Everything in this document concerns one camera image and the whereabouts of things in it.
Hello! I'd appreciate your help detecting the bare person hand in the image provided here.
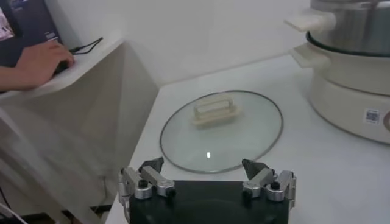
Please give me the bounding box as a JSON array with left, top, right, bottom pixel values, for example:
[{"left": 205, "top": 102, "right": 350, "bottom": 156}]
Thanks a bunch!
[{"left": 16, "top": 41, "right": 76, "bottom": 90}]

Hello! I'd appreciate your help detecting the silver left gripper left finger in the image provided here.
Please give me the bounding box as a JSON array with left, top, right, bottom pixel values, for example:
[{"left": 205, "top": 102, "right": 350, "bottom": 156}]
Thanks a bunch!
[{"left": 118, "top": 156, "right": 177, "bottom": 224}]

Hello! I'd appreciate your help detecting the black computer mouse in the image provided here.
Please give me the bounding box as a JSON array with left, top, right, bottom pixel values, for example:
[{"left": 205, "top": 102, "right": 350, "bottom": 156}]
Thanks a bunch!
[{"left": 53, "top": 60, "right": 71, "bottom": 75}]

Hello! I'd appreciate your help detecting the steel perforated steamer basket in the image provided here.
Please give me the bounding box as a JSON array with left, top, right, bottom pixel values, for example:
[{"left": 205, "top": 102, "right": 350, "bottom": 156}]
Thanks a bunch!
[{"left": 284, "top": 0, "right": 390, "bottom": 57}]

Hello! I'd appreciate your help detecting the bare person forearm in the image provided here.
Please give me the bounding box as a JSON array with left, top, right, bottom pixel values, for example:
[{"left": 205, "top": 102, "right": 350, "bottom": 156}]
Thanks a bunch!
[{"left": 0, "top": 65, "right": 21, "bottom": 93}]

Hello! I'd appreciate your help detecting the round glass lid cream handle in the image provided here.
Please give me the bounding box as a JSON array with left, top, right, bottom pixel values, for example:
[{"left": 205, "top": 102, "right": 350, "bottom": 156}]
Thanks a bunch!
[{"left": 159, "top": 89, "right": 284, "bottom": 175}]

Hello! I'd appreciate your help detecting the black laptop with dark screen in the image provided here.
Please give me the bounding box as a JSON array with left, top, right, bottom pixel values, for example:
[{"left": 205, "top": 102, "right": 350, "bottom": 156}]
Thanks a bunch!
[{"left": 0, "top": 0, "right": 63, "bottom": 68}]

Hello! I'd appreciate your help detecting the cream electric cooker base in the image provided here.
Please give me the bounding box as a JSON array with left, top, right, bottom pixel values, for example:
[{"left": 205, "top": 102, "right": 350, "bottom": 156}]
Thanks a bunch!
[{"left": 288, "top": 42, "right": 390, "bottom": 145}]

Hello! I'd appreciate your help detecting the white side table with mouse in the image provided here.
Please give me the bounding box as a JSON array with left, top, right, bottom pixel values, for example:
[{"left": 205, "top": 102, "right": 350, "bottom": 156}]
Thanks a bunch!
[{"left": 0, "top": 38, "right": 159, "bottom": 224}]

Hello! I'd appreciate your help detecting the white floor cable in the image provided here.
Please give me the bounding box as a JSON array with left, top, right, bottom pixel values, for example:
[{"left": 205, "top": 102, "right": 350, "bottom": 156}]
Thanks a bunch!
[{"left": 0, "top": 202, "right": 28, "bottom": 224}]

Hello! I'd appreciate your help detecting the black laptop cable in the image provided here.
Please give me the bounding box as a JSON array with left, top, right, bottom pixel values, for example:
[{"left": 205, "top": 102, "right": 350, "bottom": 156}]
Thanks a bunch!
[{"left": 69, "top": 37, "right": 104, "bottom": 55}]

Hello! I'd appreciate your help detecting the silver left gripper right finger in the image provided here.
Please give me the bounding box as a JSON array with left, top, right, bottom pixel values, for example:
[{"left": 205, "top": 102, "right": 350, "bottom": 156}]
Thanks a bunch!
[{"left": 241, "top": 158, "right": 297, "bottom": 211}]

